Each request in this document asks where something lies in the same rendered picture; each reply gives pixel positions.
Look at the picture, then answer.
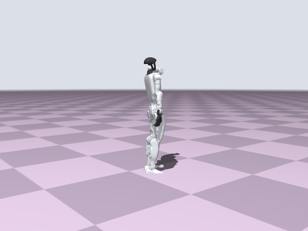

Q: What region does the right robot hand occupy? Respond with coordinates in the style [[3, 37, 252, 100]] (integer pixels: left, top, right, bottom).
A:
[[154, 109, 162, 127]]

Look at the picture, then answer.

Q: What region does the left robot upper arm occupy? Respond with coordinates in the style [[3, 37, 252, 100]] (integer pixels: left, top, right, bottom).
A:
[[155, 68, 164, 75]]

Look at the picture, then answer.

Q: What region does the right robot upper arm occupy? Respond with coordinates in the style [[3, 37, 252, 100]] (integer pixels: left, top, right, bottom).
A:
[[153, 74, 161, 96]]

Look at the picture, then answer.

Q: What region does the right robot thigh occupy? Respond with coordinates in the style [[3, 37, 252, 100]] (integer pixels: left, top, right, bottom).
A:
[[150, 111, 165, 145]]

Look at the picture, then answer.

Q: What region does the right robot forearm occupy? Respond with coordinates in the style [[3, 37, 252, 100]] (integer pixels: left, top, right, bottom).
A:
[[156, 92, 163, 114]]

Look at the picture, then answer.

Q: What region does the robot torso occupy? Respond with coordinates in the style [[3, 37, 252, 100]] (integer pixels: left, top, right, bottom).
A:
[[144, 72, 161, 117]]

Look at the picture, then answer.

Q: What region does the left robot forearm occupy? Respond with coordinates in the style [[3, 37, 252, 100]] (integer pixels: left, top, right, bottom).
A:
[[148, 66, 158, 72]]

